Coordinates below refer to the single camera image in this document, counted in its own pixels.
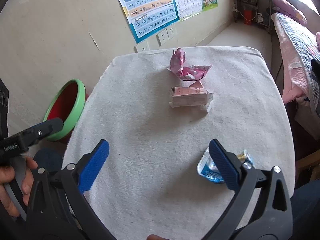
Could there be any pink foil wrapper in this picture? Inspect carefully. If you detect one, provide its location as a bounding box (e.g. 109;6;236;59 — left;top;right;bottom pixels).
168;48;212;81

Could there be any green red trash bin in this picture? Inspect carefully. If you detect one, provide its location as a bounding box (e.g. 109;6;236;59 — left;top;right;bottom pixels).
43;79;88;141

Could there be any person's left hand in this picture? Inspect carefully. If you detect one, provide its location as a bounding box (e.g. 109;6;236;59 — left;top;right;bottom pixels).
1;156;37;221

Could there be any person's right hand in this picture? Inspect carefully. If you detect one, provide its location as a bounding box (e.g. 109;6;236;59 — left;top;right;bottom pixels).
146;235;168;240

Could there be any blue white snack wrapper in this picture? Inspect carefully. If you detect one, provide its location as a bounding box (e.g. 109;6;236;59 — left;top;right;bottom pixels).
196;148;254;184

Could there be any wooden stool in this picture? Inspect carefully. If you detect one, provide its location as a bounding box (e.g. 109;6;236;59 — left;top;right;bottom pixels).
295;150;319;189

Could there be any folded pink paper packet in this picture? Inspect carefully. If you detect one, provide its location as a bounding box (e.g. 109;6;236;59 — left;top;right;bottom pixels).
169;87;213;113

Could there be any white towel table cover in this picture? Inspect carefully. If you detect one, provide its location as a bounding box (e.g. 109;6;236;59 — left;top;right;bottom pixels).
63;46;295;239

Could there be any black garment on bed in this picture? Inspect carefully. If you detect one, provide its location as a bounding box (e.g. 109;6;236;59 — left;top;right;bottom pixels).
311;59;320;84

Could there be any bed with checkered quilt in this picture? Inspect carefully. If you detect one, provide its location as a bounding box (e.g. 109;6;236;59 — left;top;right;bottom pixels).
271;12;319;140

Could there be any red container on shelf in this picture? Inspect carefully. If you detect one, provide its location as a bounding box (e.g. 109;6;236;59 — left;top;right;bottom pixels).
244;9;253;25

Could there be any dark bedside shelf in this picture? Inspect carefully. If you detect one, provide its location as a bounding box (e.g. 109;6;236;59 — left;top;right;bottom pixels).
232;0;273;34

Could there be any pink pillow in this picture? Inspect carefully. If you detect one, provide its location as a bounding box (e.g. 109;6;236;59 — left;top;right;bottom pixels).
273;0;307;25

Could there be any white single wall socket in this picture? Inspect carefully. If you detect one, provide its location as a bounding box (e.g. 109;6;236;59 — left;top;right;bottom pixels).
134;40;150;53

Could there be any white double wall socket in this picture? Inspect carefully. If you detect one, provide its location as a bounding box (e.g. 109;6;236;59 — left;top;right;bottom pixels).
156;25;177;46

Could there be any blue pinyin wall poster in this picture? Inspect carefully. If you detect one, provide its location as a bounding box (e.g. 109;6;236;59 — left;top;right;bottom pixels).
118;0;179;43

